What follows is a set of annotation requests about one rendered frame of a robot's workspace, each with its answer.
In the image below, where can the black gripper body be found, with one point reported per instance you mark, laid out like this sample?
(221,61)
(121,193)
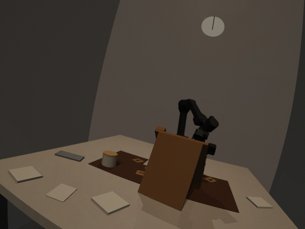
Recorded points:
(212,147)

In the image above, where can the brown wooden board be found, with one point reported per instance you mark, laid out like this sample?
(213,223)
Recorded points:
(175,162)

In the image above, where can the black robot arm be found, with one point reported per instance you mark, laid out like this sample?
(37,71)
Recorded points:
(207,125)

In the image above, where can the grey cylindrical canister with brown lid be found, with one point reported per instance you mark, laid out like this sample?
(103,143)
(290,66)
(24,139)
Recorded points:
(109,158)

